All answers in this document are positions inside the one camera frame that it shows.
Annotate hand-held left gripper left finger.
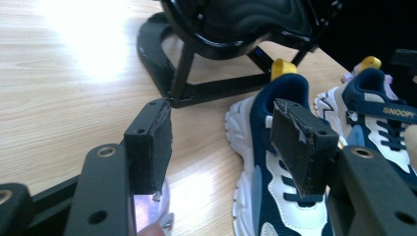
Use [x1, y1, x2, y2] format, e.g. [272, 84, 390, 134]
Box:
[63, 97, 174, 236]

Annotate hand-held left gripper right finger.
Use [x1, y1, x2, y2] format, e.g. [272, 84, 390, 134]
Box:
[269, 97, 417, 236]

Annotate navy and white sneaker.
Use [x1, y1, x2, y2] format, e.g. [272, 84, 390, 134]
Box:
[224, 58, 349, 236]
[314, 55, 417, 195]

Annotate red and black shoe rack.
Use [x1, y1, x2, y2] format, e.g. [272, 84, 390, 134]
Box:
[137, 0, 343, 109]

